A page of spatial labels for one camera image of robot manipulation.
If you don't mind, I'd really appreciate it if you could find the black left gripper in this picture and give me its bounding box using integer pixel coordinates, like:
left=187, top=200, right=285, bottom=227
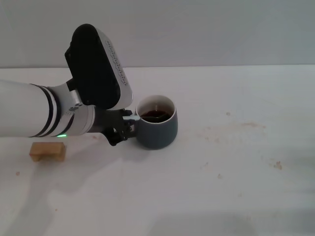
left=92, top=106, right=136, bottom=147

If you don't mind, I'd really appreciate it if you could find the dark grey ceramic mug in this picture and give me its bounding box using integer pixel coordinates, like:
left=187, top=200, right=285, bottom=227
left=134, top=94, right=178, bottom=150

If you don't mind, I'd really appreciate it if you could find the dark coffee liquid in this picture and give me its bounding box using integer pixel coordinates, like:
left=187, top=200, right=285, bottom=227
left=140, top=109, right=174, bottom=124

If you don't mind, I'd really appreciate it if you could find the light tan wooden block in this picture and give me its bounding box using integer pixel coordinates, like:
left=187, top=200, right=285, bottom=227
left=29, top=142, right=67, bottom=162

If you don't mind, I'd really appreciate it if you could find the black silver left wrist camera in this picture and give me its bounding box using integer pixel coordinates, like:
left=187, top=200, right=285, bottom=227
left=64, top=24, right=134, bottom=110

